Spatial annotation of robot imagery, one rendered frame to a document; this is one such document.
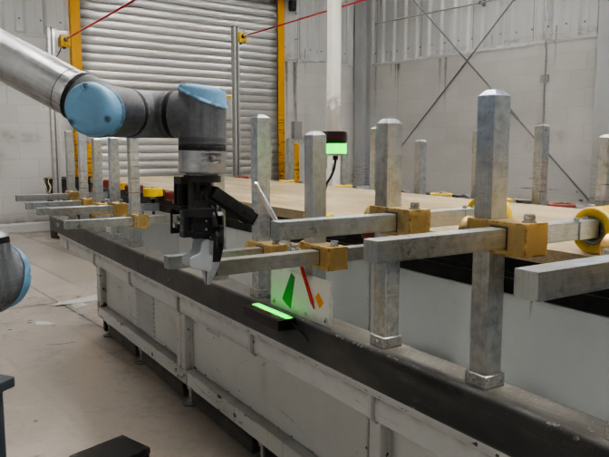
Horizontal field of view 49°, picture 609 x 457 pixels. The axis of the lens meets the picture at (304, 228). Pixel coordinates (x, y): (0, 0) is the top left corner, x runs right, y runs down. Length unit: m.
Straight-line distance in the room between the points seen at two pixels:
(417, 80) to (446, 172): 1.57
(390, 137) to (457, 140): 9.12
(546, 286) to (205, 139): 0.74
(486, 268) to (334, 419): 0.99
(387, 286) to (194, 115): 0.48
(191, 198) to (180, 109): 0.16
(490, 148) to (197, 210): 0.54
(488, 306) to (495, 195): 0.17
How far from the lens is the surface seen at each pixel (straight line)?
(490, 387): 1.12
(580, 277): 0.74
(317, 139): 1.44
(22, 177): 9.01
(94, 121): 1.19
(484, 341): 1.10
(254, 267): 1.34
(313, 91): 11.15
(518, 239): 1.02
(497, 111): 1.06
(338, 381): 1.49
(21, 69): 1.29
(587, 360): 1.26
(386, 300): 1.27
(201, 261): 1.28
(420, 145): 2.79
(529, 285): 0.69
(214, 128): 1.25
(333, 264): 1.40
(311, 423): 2.07
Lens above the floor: 1.08
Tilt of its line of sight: 7 degrees down
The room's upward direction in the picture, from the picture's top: straight up
